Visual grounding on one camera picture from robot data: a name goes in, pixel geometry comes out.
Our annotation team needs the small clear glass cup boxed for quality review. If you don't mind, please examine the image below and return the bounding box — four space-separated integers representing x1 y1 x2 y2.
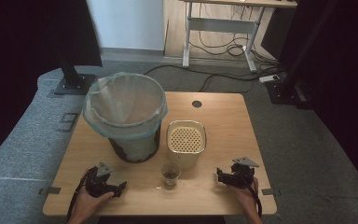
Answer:
160 161 182 189

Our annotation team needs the tangle of black cables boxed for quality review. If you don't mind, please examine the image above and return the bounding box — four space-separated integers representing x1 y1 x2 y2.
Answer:
188 3 281 64

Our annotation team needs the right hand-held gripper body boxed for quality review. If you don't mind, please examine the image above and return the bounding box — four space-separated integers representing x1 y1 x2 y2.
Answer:
226 157 260 189

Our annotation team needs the person's left hand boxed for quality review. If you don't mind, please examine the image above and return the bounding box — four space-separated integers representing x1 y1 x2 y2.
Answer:
70 187 115 221

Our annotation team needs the person's right hand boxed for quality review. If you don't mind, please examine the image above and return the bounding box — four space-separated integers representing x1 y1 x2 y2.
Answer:
228 176 260 217

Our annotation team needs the black slanted stand with base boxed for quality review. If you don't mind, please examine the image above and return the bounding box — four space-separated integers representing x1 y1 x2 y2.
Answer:
264 0 339 110

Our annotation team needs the white desk frame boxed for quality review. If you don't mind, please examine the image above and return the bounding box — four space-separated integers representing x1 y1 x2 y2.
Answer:
179 0 298 74

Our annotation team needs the black stand with base plate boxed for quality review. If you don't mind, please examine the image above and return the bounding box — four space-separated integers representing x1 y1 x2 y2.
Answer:
53 46 97 96

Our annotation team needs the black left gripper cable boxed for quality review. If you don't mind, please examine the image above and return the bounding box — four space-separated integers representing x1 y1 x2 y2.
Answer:
66 167 98 222

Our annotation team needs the cream perforated-top container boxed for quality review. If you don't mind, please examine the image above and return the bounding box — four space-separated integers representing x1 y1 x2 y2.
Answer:
166 119 208 171

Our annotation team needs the black mesh waste bin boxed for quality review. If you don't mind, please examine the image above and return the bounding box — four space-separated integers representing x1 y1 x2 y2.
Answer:
107 123 162 164

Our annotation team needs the dark curtain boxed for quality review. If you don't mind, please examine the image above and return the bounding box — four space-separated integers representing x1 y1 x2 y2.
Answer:
261 0 358 199
0 0 103 171

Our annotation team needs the grey tape strip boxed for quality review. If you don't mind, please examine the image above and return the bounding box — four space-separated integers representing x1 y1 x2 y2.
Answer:
260 188 282 196
37 186 62 196

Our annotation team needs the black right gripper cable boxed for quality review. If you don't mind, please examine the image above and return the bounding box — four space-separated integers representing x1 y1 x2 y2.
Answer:
236 173 263 218

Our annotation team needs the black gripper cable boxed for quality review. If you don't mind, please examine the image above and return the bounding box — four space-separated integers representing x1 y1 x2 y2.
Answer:
236 173 263 218
66 167 98 222

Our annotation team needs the translucent plastic bin liner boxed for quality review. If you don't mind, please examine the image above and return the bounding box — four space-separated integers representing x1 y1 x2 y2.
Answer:
82 71 169 141

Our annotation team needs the white power strip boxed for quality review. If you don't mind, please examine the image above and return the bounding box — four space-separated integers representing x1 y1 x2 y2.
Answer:
258 74 281 85

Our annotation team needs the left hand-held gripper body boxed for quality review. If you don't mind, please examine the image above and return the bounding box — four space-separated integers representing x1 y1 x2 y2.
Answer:
84 161 119 199

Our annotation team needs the long black floor cable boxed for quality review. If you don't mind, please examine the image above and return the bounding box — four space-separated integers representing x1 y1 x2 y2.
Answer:
144 63 285 93

